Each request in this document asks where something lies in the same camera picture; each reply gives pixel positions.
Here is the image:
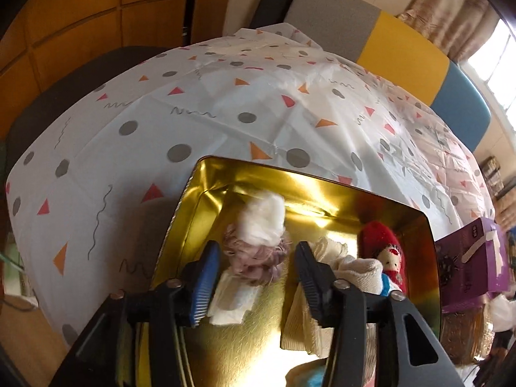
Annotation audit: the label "cream socks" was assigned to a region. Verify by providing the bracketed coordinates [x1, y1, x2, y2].
[280, 282, 335, 359]

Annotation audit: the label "pink satin scrunchie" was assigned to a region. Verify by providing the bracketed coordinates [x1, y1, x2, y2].
[223, 225, 292, 288]

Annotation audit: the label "white fluffy scrunchie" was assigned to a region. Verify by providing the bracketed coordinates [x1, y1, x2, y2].
[237, 191, 286, 247]

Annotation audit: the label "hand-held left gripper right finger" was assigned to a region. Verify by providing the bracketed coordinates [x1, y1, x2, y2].
[293, 241, 464, 387]

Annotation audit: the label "blue elephant plush toy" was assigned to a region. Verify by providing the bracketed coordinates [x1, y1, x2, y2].
[285, 361, 329, 387]

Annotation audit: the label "gold embossed tissue box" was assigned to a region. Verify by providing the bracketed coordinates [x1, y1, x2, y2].
[441, 292, 516, 367]

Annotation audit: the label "window with metal bars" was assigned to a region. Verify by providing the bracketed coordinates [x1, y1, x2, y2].
[467, 19, 516, 110]

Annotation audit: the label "white printed plastic packet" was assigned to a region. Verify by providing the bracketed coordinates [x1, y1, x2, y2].
[207, 268, 263, 326]

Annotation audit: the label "small boxes on desk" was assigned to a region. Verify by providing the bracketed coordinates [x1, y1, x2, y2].
[481, 155, 513, 199]

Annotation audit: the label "beige starfish curtain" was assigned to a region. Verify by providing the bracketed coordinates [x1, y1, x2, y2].
[397, 0, 501, 64]

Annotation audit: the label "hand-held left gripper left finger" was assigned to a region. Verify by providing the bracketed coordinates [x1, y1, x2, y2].
[50, 241, 222, 387]

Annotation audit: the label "gold metal tin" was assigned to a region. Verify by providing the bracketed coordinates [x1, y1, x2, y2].
[133, 155, 443, 387]

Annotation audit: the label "red doll sock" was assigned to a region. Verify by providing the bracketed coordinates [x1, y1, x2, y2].
[358, 221, 408, 295]

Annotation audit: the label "wooden wardrobe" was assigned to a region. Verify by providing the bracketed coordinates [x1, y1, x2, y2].
[0, 0, 235, 140]

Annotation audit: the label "patterned plastic tablecloth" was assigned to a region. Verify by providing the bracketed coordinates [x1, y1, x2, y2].
[6, 24, 499, 349]

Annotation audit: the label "purple carton box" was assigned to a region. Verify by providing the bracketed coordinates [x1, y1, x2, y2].
[434, 217, 511, 314]

